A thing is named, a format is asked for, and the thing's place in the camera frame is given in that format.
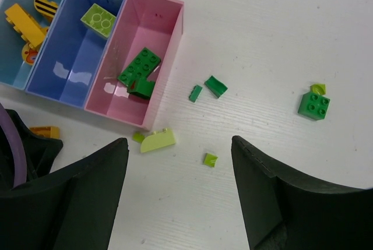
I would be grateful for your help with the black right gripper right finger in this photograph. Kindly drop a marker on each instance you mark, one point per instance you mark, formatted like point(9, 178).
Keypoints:
point(284, 208)

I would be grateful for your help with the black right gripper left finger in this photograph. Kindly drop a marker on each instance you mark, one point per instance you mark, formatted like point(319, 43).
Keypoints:
point(71, 208)

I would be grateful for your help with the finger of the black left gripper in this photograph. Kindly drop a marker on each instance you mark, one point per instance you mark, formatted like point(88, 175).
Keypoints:
point(24, 155)

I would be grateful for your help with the yellow square brick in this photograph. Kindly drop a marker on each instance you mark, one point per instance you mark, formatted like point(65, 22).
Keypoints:
point(46, 131)

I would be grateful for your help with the yellow butterfly round brick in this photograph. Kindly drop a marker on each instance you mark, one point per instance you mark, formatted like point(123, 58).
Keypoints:
point(29, 55)

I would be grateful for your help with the dark green heart brick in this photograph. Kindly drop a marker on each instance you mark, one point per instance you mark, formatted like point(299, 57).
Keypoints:
point(141, 87)

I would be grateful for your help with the yellow curved studded brick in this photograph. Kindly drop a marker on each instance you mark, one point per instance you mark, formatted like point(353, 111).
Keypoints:
point(28, 28)

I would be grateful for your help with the dark green plate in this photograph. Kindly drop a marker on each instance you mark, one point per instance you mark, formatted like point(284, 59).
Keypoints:
point(141, 66)

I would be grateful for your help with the yellow black striped brick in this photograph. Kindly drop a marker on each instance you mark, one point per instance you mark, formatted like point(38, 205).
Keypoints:
point(46, 8)

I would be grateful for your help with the light green 2x2 brick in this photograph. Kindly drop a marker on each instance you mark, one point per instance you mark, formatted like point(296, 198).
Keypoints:
point(99, 20)

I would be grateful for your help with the small lime curved brick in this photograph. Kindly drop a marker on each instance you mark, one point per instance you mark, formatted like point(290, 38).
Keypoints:
point(210, 160)

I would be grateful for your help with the purple blue container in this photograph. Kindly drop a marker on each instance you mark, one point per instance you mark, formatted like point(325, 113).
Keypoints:
point(71, 54)

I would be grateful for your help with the small lime brick by bin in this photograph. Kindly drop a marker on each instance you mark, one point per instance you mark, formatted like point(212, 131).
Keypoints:
point(138, 137)

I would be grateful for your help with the dark green 2x2 brick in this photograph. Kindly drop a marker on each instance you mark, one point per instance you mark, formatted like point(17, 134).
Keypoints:
point(314, 106)

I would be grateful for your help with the pale green curved brick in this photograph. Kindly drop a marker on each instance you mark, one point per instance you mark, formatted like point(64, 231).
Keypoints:
point(158, 140)

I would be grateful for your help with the small lime round piece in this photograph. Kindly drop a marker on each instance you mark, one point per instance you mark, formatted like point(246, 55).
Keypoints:
point(318, 88)

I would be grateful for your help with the dark green curved brick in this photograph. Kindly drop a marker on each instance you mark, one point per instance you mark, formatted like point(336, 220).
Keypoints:
point(215, 86)

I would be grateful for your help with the dark green small brick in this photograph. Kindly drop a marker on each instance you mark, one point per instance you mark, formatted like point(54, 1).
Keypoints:
point(197, 89)

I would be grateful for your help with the pink container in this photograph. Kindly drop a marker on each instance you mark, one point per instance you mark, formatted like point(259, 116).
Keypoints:
point(155, 24)

